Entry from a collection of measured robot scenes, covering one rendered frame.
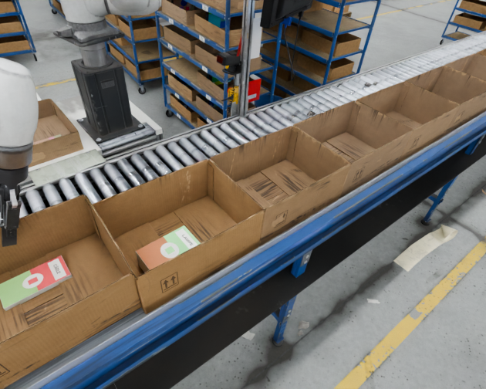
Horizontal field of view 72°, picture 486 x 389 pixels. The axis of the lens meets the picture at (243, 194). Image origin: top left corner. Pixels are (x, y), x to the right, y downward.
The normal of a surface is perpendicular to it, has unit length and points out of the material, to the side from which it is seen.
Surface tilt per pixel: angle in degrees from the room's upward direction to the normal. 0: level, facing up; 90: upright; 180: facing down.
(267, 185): 0
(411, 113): 89
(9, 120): 88
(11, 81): 68
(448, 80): 90
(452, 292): 0
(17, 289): 4
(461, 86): 89
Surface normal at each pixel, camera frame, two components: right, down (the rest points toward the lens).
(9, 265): 0.61, 0.60
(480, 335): 0.06, -0.73
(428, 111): -0.79, 0.37
